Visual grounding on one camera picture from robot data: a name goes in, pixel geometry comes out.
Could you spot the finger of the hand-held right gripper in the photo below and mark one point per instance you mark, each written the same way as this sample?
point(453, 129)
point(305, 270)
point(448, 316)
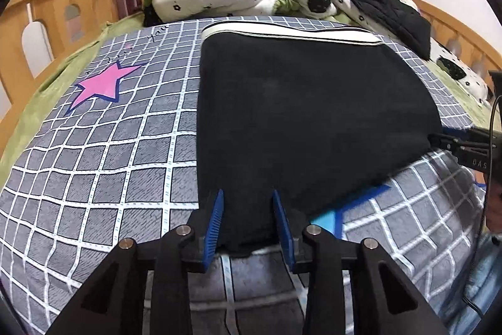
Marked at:
point(443, 142)

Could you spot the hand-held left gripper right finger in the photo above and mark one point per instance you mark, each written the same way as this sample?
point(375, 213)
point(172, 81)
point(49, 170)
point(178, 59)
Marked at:
point(283, 233)

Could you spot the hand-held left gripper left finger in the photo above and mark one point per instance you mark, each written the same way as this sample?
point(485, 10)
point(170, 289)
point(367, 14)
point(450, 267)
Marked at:
point(213, 229)

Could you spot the black pants with white stripe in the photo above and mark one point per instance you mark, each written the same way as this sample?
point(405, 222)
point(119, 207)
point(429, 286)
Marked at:
point(306, 103)

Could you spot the person's blue grey clothing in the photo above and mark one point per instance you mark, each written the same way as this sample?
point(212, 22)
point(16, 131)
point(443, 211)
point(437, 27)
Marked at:
point(486, 280)

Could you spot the grey checked star bedsheet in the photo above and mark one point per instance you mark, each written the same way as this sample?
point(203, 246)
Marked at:
point(98, 170)

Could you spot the black jacket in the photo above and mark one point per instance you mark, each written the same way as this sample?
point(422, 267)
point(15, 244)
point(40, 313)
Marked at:
point(392, 13)

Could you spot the wooden bed frame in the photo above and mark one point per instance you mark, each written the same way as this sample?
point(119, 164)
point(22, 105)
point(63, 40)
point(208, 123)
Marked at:
point(51, 5)

